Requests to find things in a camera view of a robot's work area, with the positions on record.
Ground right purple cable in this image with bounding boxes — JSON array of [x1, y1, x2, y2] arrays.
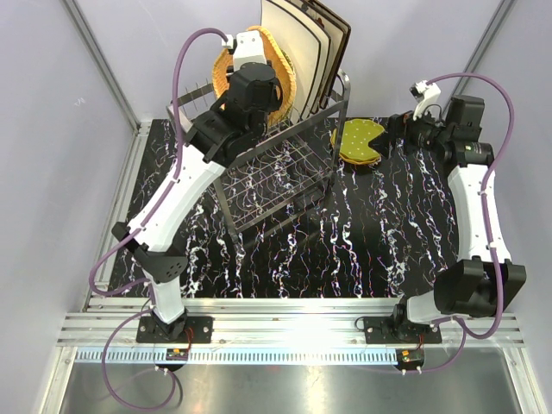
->
[[357, 72, 515, 374]]

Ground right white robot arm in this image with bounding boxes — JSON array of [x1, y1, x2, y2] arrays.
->
[[381, 95, 527, 343]]

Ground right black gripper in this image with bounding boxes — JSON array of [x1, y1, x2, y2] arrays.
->
[[367, 101, 451, 160]]

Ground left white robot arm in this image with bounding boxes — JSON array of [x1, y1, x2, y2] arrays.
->
[[112, 63, 283, 342]]

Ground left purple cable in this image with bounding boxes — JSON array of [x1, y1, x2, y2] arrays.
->
[[88, 28, 229, 409]]

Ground orange polka dot plate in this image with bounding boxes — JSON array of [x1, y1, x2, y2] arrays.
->
[[339, 133, 381, 166]]

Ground aluminium mounting rail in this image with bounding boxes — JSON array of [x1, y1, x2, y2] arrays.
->
[[57, 297, 524, 365]]

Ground white middle square plate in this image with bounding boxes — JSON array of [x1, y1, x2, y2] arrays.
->
[[284, 1, 331, 120]]

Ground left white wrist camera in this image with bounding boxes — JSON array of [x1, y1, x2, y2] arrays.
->
[[222, 30, 267, 71]]

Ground cream black-rimmed square plate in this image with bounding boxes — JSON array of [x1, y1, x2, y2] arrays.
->
[[261, 1, 328, 122]]

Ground green polka dot plate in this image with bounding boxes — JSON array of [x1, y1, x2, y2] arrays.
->
[[342, 118, 385, 147]]

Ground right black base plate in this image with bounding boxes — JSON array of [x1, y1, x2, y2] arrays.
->
[[360, 317, 442, 345]]

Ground stainless steel dish rack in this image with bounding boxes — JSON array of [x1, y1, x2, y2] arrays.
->
[[166, 68, 353, 284]]

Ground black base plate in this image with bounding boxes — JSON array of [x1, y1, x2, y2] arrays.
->
[[360, 317, 442, 345], [135, 315, 214, 344]]

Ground purple cable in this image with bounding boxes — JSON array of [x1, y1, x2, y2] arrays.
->
[[88, 28, 229, 409], [357, 72, 515, 374]]

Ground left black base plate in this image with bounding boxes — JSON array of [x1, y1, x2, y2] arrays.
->
[[135, 315, 214, 344]]

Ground woven wicker tray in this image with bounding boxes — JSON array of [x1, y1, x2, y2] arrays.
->
[[248, 26, 297, 127], [211, 49, 234, 99]]

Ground dark brown square plate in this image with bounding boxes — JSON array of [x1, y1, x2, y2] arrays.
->
[[307, 1, 351, 110]]

